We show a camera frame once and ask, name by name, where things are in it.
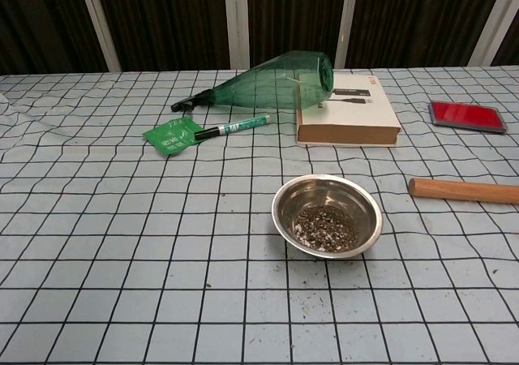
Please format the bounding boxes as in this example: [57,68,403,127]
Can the wooden rolling pin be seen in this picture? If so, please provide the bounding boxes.
[408,177,519,204]

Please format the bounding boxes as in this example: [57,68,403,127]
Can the stainless steel bowl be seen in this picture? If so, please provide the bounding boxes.
[271,174,384,260]

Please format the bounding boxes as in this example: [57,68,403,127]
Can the green marker pen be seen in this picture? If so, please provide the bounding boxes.
[193,114,272,141]

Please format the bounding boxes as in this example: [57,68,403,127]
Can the green plastic spray bottle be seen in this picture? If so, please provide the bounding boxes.
[170,50,335,113]

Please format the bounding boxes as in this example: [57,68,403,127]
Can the crushed nut pieces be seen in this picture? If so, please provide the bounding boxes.
[292,205,360,253]

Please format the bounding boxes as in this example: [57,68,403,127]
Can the green tea packet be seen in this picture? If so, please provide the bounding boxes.
[142,116,203,157]

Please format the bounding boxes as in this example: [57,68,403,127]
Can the blue checkered tablecloth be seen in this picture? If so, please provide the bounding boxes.
[0,67,519,365]

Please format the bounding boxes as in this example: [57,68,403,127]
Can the red ink pad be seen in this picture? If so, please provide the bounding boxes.
[428,101,509,135]

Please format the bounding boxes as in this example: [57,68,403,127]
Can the white cable packaging box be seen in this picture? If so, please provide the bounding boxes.
[295,71,403,148]

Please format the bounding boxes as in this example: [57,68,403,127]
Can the white partition post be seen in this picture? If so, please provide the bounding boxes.
[468,0,519,67]
[75,0,122,73]
[332,0,362,69]
[222,0,251,71]

